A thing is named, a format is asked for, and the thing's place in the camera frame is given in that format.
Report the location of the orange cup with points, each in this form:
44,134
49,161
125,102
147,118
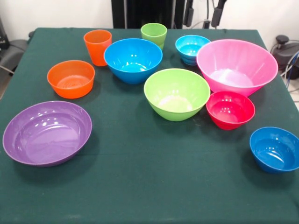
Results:
97,51

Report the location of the orange bowl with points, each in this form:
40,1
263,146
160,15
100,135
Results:
70,89

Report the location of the black floor stand base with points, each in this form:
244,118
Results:
14,51
285,53

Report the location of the small ribbed cyan bowl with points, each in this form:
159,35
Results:
189,50

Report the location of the small dark blue bowl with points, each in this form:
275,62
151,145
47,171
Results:
273,149

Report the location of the large light blue bowl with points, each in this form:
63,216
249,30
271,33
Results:
130,58

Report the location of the black power plug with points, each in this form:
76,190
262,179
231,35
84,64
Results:
206,24

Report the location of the green bowl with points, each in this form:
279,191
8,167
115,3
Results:
175,93

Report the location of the large pink bowl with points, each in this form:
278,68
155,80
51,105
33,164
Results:
233,60

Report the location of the dark green tablecloth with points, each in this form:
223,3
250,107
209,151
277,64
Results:
149,163

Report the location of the purple bowl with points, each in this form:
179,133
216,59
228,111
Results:
46,140

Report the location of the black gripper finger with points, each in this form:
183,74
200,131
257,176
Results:
188,16
216,17

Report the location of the green cup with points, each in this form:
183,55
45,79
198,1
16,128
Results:
154,35

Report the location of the red bowl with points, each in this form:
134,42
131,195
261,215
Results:
229,109

